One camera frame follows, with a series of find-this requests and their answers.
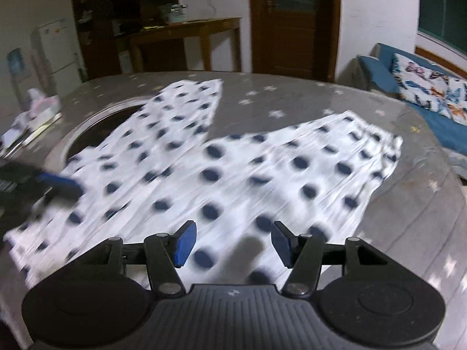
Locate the wooden side table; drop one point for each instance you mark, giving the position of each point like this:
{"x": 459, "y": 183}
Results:
{"x": 189, "y": 29}

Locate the teal container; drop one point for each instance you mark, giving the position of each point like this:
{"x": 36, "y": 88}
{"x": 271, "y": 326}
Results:
{"x": 177, "y": 14}

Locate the grey star-print tablecloth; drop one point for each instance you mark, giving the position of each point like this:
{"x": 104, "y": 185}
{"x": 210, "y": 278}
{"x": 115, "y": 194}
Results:
{"x": 401, "y": 207}

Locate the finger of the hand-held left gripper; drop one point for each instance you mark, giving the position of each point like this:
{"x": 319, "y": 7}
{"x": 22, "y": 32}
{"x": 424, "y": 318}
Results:
{"x": 60, "y": 184}

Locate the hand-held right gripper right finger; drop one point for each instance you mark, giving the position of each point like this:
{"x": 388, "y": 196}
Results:
{"x": 282, "y": 242}

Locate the blue sofa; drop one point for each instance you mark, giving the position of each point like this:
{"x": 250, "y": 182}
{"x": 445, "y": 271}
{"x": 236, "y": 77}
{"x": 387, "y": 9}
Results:
{"x": 379, "y": 74}

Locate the white appliance with blue panel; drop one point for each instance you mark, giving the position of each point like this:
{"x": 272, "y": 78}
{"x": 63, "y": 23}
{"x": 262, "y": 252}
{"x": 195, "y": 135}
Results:
{"x": 15, "y": 62}

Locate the butterfly print pillow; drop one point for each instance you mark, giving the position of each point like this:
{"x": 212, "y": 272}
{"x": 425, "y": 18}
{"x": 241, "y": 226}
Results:
{"x": 427, "y": 84}

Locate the brown wooden door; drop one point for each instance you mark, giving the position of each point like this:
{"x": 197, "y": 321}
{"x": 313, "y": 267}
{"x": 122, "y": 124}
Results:
{"x": 288, "y": 36}

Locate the white polka dot pants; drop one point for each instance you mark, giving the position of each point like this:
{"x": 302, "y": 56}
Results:
{"x": 237, "y": 175}

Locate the white refrigerator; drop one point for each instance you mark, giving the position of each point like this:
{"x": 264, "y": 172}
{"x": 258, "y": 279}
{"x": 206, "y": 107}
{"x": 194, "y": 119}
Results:
{"x": 60, "y": 49}

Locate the pink white tissue pack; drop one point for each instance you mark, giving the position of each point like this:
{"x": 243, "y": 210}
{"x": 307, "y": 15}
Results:
{"x": 42, "y": 106}

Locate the green framed window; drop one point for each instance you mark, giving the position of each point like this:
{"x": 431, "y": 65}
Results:
{"x": 448, "y": 7}

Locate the dark wooden cabinet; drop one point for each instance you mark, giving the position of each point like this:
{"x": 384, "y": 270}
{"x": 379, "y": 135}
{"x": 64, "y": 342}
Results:
{"x": 102, "y": 11}

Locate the round metal-rimmed table recess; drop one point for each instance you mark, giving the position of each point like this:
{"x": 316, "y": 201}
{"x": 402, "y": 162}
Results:
{"x": 95, "y": 131}

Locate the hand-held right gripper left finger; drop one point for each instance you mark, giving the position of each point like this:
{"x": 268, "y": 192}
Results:
{"x": 185, "y": 241}

